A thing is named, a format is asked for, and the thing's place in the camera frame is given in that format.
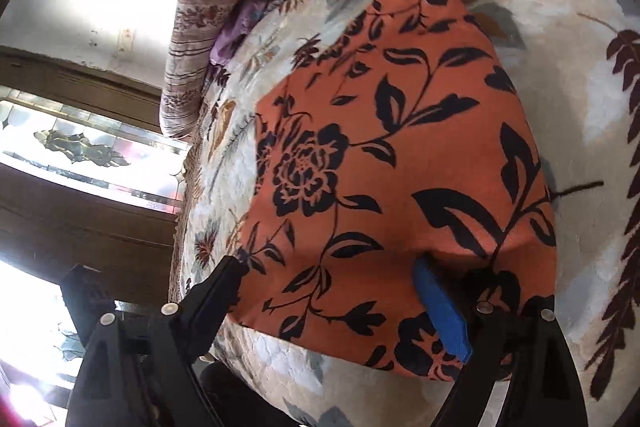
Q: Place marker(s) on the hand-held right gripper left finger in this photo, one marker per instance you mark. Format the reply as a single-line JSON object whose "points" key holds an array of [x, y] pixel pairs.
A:
{"points": [[220, 287]]}

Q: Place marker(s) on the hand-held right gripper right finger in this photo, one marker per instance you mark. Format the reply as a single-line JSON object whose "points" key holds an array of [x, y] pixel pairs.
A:
{"points": [[445, 312]]}

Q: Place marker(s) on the orange black floral garment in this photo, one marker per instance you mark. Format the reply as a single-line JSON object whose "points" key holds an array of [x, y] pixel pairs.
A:
{"points": [[400, 157]]}

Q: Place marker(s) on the dark wooden cabinet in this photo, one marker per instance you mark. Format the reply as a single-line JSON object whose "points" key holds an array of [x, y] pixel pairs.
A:
{"points": [[75, 237]]}

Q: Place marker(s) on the stained glass window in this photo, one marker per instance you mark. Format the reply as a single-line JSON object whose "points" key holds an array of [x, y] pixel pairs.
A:
{"points": [[75, 147]]}

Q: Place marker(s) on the cream leaf print blanket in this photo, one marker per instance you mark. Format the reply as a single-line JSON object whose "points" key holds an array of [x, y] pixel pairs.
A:
{"points": [[575, 107]]}

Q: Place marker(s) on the purple cloth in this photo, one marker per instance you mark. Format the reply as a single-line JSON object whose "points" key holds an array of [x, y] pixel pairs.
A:
{"points": [[240, 24]]}

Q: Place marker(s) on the striped floral band pillow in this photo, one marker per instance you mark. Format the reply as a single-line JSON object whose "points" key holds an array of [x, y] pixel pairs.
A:
{"points": [[210, 22]]}

